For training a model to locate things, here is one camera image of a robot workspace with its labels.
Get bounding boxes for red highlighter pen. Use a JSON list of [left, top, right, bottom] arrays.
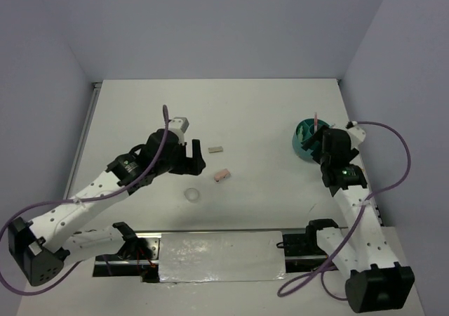
[[314, 112, 319, 133]]

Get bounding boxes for teal round desk organizer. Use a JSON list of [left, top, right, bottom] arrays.
[[292, 118, 314, 161]]

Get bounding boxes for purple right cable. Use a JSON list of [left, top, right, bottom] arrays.
[[276, 120, 412, 301]]

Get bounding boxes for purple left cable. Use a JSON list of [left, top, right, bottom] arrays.
[[0, 105, 176, 296]]

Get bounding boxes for aluminium table rail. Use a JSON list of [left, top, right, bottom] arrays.
[[62, 81, 102, 204]]

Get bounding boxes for grey rectangular eraser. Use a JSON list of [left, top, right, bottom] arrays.
[[208, 146, 224, 154]]

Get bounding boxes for purple cable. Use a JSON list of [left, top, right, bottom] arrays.
[[0, 105, 176, 296], [276, 120, 412, 301]]

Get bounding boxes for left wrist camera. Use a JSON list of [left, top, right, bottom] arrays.
[[168, 117, 189, 140]]

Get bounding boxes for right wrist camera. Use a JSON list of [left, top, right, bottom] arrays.
[[345, 121, 366, 149]]

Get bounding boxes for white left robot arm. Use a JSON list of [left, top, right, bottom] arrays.
[[7, 129, 206, 287]]

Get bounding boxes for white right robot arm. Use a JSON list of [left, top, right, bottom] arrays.
[[302, 121, 415, 313]]

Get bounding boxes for green correction tape dispenser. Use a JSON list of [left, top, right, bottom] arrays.
[[297, 126, 304, 142]]

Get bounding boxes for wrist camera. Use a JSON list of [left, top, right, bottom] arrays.
[[168, 117, 189, 140], [345, 121, 366, 149]]

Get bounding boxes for clear tape roll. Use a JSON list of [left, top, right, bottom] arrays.
[[184, 187, 200, 203]]

